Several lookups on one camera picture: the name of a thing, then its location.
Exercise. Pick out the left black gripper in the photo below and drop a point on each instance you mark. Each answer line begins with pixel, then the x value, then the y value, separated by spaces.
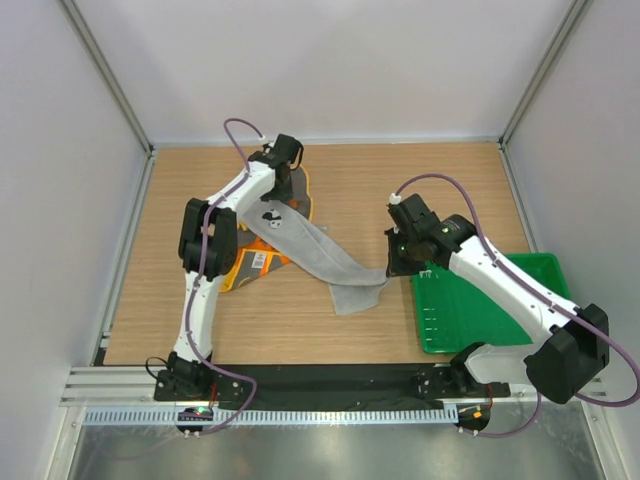
pixel 283 195

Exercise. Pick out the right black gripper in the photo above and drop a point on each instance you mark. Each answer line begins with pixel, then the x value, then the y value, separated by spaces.
pixel 396 267

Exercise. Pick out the grey panda towel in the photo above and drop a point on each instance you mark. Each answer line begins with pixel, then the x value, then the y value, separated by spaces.
pixel 353 287

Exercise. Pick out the grey orange happy towel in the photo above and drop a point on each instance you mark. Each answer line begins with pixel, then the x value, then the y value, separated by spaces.
pixel 255 257

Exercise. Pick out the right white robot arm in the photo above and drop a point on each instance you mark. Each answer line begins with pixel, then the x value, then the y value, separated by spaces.
pixel 566 349

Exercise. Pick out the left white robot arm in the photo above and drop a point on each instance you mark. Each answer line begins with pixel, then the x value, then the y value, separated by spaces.
pixel 208 248

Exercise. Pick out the green plastic tray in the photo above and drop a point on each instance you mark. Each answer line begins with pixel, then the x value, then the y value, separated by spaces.
pixel 486 305

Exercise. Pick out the slotted cable duct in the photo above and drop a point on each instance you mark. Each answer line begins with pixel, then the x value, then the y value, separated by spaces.
pixel 181 416

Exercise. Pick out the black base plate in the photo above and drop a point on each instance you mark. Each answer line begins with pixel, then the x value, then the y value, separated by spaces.
pixel 327 387

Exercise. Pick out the left aluminium frame post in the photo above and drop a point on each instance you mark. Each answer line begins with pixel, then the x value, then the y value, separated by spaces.
pixel 97 57

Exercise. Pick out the aluminium frame post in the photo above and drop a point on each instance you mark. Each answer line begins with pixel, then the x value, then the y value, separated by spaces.
pixel 552 54
pixel 97 57

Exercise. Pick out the front aluminium rail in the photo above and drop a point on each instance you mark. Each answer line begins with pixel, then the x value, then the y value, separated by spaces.
pixel 131 385

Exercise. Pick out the right aluminium frame post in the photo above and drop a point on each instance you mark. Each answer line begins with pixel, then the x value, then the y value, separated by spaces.
pixel 552 54

